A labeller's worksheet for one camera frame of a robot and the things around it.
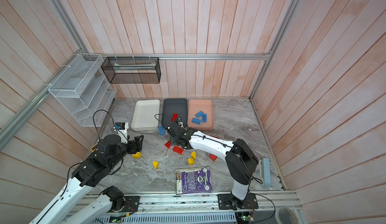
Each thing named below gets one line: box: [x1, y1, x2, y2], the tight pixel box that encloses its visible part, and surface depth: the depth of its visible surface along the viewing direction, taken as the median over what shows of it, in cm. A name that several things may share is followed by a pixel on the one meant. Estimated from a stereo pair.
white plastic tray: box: [131, 99, 161, 132], surface depth 110 cm
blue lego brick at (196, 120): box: [191, 117, 202, 125], surface depth 106 cm
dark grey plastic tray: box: [161, 97, 188, 129], surface depth 114 cm
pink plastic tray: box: [187, 99, 215, 131], surface depth 113 cm
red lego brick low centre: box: [172, 145, 185, 156], surface depth 94 cm
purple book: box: [175, 166, 213, 195], surface depth 80 cm
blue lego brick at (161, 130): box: [157, 125, 166, 136], surface depth 102 cm
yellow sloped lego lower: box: [187, 157, 196, 166], surface depth 87 cm
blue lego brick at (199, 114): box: [194, 110, 205, 119], surface depth 112 cm
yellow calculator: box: [90, 143, 99, 153], surface depth 94 cm
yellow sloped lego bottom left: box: [152, 160, 160, 170], surface depth 86 cm
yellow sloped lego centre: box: [190, 150, 197, 160], surface depth 90 cm
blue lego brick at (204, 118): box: [201, 113, 208, 123], surface depth 109 cm
